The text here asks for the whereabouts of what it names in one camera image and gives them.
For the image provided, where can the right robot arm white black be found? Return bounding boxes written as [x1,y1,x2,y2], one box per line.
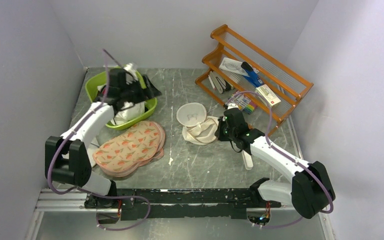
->
[214,107,336,219]

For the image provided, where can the green plastic basin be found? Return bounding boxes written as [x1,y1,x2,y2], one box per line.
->
[84,71,158,131]

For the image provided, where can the white satin bra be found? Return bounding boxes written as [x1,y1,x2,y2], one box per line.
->
[111,102,145,126]

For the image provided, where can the aluminium rail frame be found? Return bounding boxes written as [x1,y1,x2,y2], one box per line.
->
[26,189,335,240]

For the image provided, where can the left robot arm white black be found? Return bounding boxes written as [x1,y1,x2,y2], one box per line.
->
[44,67,162,208]

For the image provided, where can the white black items under rack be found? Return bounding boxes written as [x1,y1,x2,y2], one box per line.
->
[208,71,233,94]

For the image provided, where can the colourful marker pack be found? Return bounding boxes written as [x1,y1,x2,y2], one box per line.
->
[227,94,258,115]

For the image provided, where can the white green box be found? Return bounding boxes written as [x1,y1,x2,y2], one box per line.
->
[255,84,282,108]

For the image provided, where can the floral peach placemat stack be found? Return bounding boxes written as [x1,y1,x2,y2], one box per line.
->
[92,120,166,178]

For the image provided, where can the white packet on rack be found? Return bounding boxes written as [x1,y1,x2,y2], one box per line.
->
[219,57,249,77]

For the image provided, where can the white plastic bar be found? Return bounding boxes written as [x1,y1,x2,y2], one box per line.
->
[241,150,254,170]

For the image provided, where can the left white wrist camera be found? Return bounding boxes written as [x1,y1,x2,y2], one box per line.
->
[123,62,139,81]

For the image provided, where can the orange wooden rack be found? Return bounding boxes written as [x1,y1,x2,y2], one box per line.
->
[195,24,314,135]

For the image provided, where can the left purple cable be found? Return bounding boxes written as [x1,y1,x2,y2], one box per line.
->
[46,48,152,233]

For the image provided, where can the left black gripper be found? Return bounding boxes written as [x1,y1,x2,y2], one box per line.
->
[121,75,162,106]

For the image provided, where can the blue handled tool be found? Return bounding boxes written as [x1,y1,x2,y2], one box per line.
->
[240,61,264,88]

